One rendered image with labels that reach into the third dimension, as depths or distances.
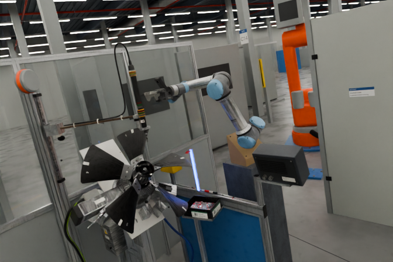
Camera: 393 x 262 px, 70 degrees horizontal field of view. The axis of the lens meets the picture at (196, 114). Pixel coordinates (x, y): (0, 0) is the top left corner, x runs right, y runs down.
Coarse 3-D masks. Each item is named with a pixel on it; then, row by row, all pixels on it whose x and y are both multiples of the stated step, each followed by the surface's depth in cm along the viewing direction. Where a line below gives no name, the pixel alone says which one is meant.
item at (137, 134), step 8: (136, 128) 196; (120, 136) 194; (128, 136) 193; (136, 136) 191; (144, 136) 191; (128, 144) 189; (136, 144) 187; (144, 144) 186; (128, 152) 186; (136, 152) 184
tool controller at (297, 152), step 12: (264, 144) 165; (276, 144) 161; (264, 156) 156; (276, 156) 151; (288, 156) 146; (300, 156) 148; (264, 168) 161; (276, 168) 155; (288, 168) 150; (300, 168) 148; (276, 180) 160; (288, 180) 154; (300, 180) 149
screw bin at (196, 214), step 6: (192, 198) 199; (198, 198) 200; (204, 198) 197; (210, 198) 195; (216, 198) 192; (216, 204) 185; (192, 210) 184; (198, 210) 181; (204, 210) 179; (210, 210) 177; (216, 210) 185; (192, 216) 185; (198, 216) 183; (204, 216) 181; (210, 216) 178
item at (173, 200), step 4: (160, 188) 172; (164, 192) 171; (168, 192) 180; (164, 196) 167; (168, 196) 170; (172, 196) 175; (168, 200) 167; (172, 200) 170; (176, 200) 174; (180, 200) 180; (172, 204) 166; (176, 204) 169; (180, 204) 173; (172, 208) 163; (176, 208) 166; (180, 208) 169; (176, 212) 162; (180, 212) 165; (184, 212) 168
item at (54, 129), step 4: (48, 124) 189; (52, 124) 189; (56, 124) 184; (60, 124) 188; (44, 128) 185; (48, 128) 185; (52, 128) 184; (56, 128) 184; (48, 132) 185; (52, 132) 185; (56, 132) 184; (60, 132) 186; (48, 136) 187
